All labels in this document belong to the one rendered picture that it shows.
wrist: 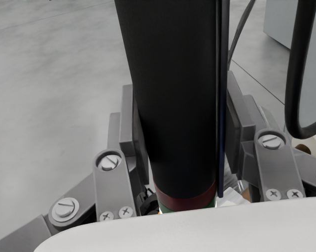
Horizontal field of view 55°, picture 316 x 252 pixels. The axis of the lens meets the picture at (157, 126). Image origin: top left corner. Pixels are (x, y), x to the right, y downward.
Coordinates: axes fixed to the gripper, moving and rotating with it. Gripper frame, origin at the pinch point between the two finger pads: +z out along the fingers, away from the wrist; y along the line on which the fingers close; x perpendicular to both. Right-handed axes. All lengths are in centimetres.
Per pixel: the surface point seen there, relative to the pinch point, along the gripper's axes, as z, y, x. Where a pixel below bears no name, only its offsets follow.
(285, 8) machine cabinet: 260, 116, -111
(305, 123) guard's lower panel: 107, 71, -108
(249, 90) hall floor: 197, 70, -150
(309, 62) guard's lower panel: 117, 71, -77
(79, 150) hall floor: 152, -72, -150
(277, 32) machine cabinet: 266, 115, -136
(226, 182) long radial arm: 23.5, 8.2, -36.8
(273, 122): 37, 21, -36
